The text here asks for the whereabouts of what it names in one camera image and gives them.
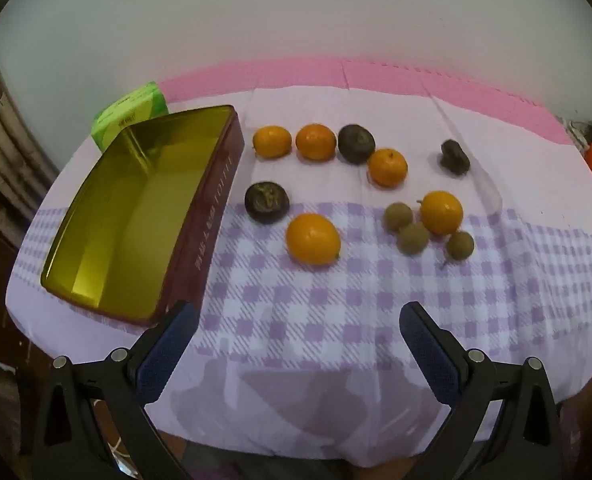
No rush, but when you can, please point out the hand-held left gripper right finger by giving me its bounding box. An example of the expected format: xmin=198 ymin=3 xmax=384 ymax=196
xmin=399 ymin=301 xmax=566 ymax=480

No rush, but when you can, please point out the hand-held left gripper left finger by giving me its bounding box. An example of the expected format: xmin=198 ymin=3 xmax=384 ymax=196
xmin=32 ymin=300 xmax=199 ymax=480

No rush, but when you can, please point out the small brown longan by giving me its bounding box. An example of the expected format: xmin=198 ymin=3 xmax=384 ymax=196
xmin=396 ymin=222 xmax=431 ymax=255
xmin=384 ymin=202 xmax=415 ymax=233
xmin=441 ymin=230 xmax=475 ymax=270

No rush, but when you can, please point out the orange mandarin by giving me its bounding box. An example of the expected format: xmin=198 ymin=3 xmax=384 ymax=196
xmin=285 ymin=213 xmax=342 ymax=267
xmin=419 ymin=190 xmax=464 ymax=236
xmin=252 ymin=125 xmax=293 ymax=157
xmin=367 ymin=147 xmax=409 ymax=189
xmin=295 ymin=123 xmax=337 ymax=161

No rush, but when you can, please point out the red and gold tin box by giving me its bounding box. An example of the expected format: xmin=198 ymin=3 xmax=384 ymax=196
xmin=40 ymin=105 xmax=247 ymax=322

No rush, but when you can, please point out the pink and purple checked tablecloth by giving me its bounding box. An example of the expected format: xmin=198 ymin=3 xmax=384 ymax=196
xmin=5 ymin=57 xmax=592 ymax=468

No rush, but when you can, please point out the green tissue pack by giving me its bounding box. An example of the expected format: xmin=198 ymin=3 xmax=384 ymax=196
xmin=91 ymin=81 xmax=170 ymax=151

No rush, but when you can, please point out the beige patterned curtain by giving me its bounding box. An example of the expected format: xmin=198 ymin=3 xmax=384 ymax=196
xmin=0 ymin=40 xmax=62 ymax=221

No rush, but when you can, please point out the white power strip with cable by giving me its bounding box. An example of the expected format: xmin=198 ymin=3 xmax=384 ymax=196
xmin=107 ymin=437 xmax=137 ymax=476

